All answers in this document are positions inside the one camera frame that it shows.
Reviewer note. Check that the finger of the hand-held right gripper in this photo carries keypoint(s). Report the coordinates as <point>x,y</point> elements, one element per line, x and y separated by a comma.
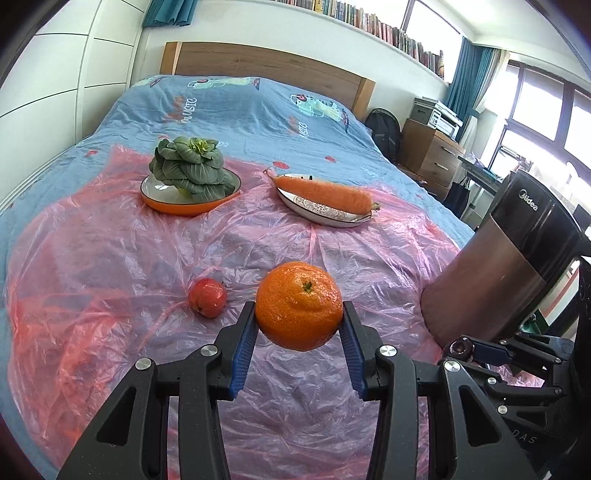
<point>519,391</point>
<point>491,353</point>

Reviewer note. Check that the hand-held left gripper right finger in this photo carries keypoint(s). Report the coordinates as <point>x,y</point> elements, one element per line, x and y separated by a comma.
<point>353,357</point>

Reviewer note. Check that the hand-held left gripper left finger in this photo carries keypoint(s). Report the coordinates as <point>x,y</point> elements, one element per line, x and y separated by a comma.
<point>242,353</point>

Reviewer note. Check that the orange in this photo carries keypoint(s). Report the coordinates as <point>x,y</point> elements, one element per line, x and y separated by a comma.
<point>298,304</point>

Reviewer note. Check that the red apple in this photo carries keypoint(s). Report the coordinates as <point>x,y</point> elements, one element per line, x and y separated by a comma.
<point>207,299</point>

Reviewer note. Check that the black and brown electric kettle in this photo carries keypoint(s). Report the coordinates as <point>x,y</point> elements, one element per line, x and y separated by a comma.
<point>489,277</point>

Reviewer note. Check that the pink plastic sheet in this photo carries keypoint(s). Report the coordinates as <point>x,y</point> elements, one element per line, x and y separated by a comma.
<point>138,277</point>

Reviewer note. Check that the white patterned plate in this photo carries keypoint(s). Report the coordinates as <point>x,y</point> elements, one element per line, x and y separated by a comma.
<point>323,215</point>

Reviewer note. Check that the black bag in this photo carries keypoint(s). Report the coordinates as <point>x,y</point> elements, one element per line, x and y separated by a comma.
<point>458,196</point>

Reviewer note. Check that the orange rimmed bowl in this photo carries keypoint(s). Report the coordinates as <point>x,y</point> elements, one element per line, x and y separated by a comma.
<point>175,206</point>

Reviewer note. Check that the orange carrot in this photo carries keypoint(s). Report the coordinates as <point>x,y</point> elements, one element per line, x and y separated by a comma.
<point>323,194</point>

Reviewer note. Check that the desk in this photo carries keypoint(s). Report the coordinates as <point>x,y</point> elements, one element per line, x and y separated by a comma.
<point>482,175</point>

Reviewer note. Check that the green bok choy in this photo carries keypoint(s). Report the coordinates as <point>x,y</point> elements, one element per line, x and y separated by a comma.
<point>194,170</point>

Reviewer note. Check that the wooden nightstand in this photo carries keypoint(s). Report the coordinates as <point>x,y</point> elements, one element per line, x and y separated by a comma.
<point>429,159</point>

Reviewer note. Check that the black backpack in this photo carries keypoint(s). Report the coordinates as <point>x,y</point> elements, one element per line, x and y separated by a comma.
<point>383,134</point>

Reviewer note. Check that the blue printed blanket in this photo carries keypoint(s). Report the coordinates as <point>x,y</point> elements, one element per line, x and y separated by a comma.
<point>231,110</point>

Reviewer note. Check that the white printer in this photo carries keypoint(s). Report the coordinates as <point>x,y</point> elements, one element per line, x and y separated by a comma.
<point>436,115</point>

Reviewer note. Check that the window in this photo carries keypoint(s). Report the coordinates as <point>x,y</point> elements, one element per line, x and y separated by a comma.
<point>545,106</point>

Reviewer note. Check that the teal curtain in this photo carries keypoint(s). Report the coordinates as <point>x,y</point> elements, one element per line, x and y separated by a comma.
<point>168,11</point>
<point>464,74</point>

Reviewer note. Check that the wooden headboard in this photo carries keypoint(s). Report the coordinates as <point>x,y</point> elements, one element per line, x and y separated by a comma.
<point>258,64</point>

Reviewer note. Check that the row of books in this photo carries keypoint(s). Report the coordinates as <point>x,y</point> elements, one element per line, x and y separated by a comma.
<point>369,23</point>

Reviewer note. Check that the white wardrobe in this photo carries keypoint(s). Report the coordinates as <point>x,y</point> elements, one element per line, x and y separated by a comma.
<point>55,69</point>

